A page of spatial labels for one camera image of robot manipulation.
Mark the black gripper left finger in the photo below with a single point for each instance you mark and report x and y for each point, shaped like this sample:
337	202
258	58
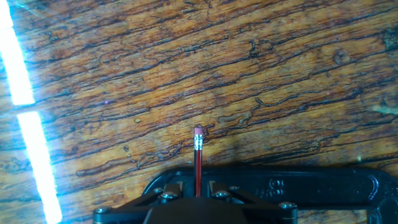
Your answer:
130	211

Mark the red pencil with eraser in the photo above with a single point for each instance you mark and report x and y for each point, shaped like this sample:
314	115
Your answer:
198	168

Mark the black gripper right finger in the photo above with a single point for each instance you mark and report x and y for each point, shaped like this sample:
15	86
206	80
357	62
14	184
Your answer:
270	213

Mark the black C-clamp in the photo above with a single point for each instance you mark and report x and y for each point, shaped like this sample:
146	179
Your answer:
311	186

